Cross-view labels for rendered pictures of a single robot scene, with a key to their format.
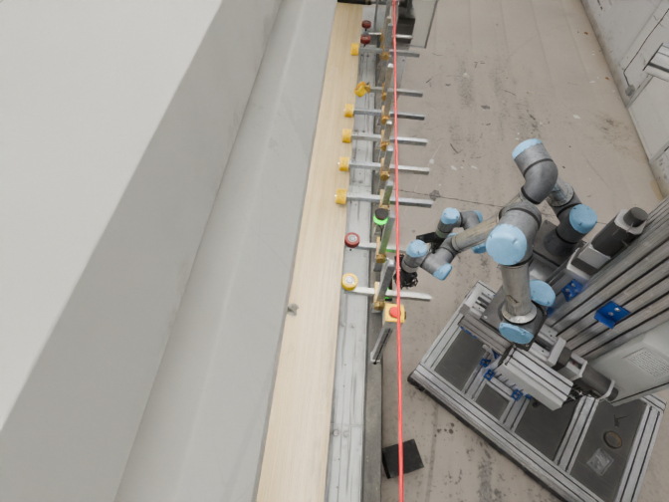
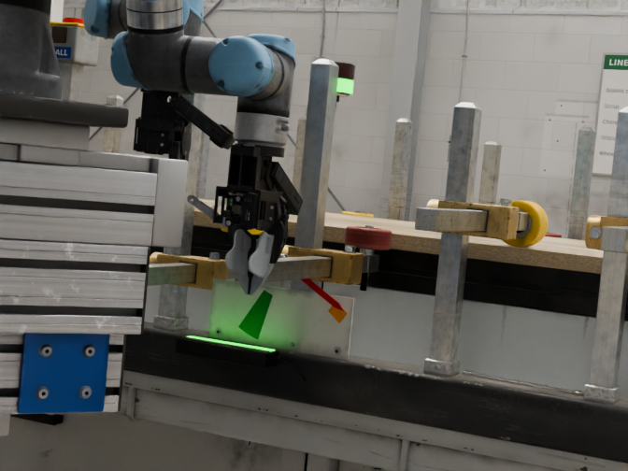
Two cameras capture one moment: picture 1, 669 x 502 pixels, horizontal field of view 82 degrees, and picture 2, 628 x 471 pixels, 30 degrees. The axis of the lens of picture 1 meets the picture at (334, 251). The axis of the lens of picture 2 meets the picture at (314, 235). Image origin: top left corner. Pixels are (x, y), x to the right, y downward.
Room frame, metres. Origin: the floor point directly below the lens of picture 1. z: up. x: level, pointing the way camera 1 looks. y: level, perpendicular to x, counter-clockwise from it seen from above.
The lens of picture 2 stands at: (1.96, -1.99, 0.99)
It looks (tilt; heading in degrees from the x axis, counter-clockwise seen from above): 3 degrees down; 115
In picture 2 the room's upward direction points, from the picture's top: 5 degrees clockwise
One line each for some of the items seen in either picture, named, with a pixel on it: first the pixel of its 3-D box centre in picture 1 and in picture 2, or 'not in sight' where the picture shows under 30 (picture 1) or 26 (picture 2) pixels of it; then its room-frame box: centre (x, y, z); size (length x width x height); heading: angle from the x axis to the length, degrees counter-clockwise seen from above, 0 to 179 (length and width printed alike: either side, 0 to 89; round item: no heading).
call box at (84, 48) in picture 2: (392, 317); (72, 46); (0.63, -0.25, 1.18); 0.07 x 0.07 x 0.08; 0
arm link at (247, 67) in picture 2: (469, 221); (234, 67); (1.18, -0.62, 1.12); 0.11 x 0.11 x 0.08; 12
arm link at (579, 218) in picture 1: (576, 222); not in sight; (1.17, -1.08, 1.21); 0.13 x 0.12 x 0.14; 12
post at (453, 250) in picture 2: (382, 212); (452, 256); (1.39, -0.24, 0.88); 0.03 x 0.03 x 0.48; 0
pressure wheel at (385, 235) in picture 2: (351, 243); (365, 258); (1.18, -0.09, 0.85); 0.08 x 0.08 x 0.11
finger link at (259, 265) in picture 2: not in sight; (256, 264); (1.19, -0.53, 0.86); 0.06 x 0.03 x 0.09; 90
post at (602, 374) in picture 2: (382, 178); (615, 271); (1.64, -0.24, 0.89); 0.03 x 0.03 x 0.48; 0
